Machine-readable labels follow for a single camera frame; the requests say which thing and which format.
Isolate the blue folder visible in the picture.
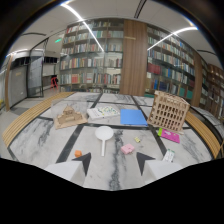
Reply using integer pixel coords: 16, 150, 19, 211
119, 108, 149, 127

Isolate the white green packet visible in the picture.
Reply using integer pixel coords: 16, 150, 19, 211
162, 148, 176, 164

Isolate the pink square box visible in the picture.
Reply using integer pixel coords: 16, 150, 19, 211
120, 143, 136, 155

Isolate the white round hand fan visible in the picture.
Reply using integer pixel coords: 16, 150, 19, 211
94, 125, 115, 157

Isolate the wooden castle model in case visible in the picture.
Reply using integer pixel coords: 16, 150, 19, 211
50, 98, 89, 130

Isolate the wooden lattice building model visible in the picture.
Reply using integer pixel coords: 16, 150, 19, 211
146, 90, 191, 135

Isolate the wooden slat bench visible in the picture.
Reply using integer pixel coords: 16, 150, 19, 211
2, 91, 76, 148
185, 110, 223, 159

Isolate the white book with coloured print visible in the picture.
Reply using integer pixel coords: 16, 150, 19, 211
86, 105, 121, 120

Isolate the red stool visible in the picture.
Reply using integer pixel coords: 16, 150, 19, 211
50, 75, 59, 91

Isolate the grey glass door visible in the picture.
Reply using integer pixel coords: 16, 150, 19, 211
27, 55, 45, 98

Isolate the tall glass-fronted bookshelf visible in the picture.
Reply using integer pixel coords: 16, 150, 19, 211
58, 17, 125, 94

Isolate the ceiling light strip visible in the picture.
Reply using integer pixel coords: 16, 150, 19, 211
60, 2, 105, 53
146, 26, 199, 52

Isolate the bookshelf wall with books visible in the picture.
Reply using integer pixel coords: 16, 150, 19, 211
144, 23, 204, 108

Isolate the wooden wall panel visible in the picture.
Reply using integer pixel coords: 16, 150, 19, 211
119, 19, 149, 97

